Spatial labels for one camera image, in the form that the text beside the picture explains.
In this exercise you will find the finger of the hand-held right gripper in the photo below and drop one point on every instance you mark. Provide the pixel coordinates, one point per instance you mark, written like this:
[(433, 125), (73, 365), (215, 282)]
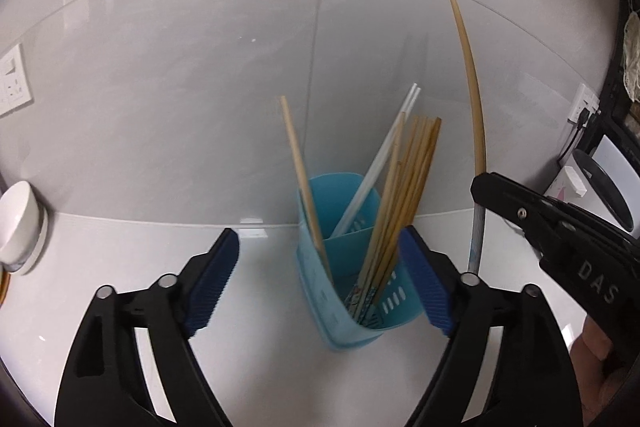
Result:
[(510, 202), (595, 222)]

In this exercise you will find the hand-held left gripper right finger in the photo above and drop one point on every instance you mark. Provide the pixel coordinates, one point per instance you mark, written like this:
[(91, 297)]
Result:
[(425, 282)]

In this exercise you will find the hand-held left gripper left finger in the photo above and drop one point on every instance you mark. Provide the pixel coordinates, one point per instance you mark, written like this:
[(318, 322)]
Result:
[(215, 282)]

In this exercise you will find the bamboo chopstick pale printed end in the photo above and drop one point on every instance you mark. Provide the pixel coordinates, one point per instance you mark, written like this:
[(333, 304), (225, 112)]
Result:
[(418, 167)]

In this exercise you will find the blue plastic utensil holder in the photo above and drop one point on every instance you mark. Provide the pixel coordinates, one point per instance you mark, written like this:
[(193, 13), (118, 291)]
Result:
[(320, 287)]

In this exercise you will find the bamboo chopstick white end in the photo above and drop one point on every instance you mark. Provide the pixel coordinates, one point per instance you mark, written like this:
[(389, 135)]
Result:
[(476, 97)]

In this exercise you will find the person's right hand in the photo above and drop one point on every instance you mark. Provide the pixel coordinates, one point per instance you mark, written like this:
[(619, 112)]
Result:
[(595, 372)]

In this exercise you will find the white flowered rice cooker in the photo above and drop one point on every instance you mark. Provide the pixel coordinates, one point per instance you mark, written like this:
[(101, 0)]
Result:
[(600, 187)]

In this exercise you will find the black power plug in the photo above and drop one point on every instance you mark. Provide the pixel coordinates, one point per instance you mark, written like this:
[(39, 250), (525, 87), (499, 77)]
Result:
[(585, 114)]

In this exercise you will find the bundle of chopsticks in holder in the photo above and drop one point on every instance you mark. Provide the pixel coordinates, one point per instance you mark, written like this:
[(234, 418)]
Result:
[(367, 174)]

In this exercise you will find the white mesh bag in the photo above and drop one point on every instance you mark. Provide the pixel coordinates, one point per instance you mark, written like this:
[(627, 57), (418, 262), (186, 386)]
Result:
[(632, 57)]

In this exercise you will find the white bowl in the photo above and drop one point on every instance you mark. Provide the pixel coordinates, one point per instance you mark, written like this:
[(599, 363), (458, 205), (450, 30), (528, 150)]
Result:
[(17, 217)]

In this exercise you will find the wooden coaster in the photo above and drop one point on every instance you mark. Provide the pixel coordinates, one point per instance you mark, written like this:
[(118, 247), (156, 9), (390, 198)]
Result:
[(3, 289)]

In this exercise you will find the white wall socket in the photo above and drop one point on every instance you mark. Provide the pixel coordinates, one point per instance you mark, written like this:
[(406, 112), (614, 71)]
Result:
[(15, 79), (582, 97)]

